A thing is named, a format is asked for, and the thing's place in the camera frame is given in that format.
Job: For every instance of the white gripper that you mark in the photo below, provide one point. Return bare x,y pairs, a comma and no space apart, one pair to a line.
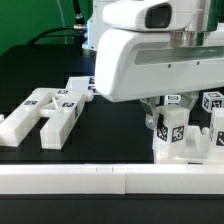
133,65

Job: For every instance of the white chair seat part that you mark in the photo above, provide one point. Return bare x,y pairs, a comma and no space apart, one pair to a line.
196,150

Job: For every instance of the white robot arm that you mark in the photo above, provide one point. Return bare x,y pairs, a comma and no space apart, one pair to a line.
187,21

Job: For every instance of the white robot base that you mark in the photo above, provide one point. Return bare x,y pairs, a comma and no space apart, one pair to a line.
95,27

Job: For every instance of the white tagged cube nut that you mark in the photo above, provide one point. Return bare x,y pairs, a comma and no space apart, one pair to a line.
172,99

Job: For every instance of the white part at left edge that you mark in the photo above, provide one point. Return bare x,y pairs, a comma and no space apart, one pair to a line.
1,118

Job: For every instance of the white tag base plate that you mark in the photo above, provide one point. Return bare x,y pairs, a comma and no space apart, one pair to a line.
82,83

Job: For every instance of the white chair back frame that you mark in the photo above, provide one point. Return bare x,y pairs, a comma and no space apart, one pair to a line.
61,107

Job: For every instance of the white front fence rail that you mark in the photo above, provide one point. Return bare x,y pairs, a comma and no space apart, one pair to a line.
112,179

